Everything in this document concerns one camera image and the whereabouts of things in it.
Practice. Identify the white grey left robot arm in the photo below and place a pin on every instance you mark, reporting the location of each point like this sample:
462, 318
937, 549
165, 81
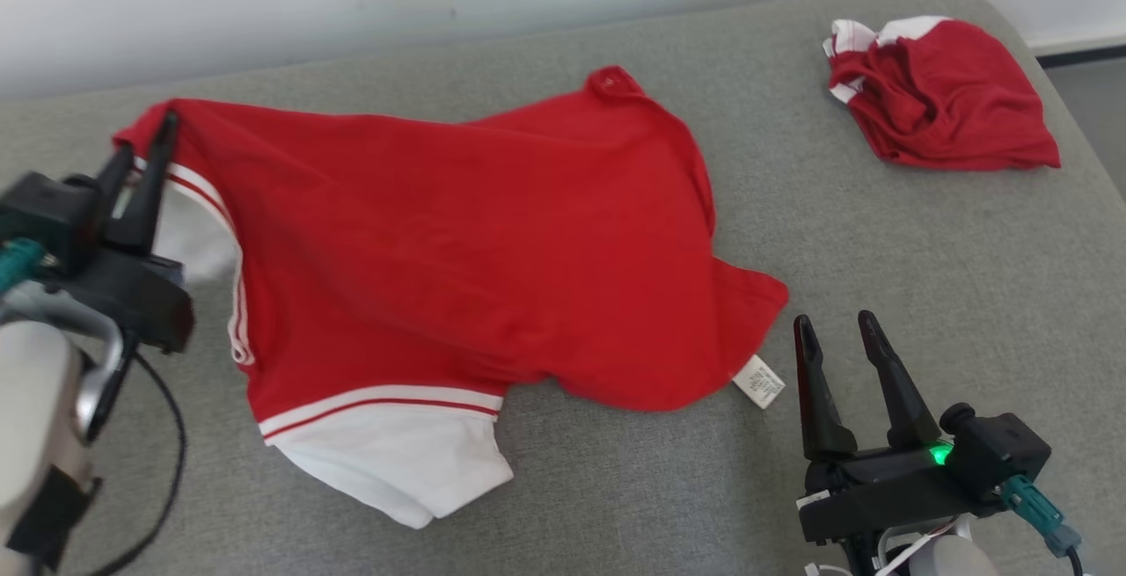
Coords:
35, 400

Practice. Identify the red shorts with white trim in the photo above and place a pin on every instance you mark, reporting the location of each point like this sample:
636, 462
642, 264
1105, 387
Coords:
950, 101

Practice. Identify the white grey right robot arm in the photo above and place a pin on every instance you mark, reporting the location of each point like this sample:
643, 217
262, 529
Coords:
941, 558

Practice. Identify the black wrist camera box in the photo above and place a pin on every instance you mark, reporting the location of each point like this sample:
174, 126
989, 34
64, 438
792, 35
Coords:
998, 448
53, 215

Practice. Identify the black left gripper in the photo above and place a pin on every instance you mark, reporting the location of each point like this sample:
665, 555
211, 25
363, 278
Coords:
141, 295

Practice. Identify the grey fabric sofa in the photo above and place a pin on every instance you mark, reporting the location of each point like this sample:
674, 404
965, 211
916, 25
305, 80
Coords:
880, 233

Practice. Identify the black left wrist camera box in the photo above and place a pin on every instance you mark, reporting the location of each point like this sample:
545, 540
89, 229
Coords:
53, 215

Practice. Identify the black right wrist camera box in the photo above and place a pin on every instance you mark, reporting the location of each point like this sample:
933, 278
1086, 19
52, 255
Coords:
998, 448

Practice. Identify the red white lettered jersey shirt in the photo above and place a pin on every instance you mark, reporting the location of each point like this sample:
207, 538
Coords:
457, 251

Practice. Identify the white wall baseboard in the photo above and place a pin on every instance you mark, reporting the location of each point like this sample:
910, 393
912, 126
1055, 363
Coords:
1082, 38

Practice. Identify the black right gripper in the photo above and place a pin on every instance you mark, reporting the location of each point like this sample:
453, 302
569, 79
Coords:
880, 492

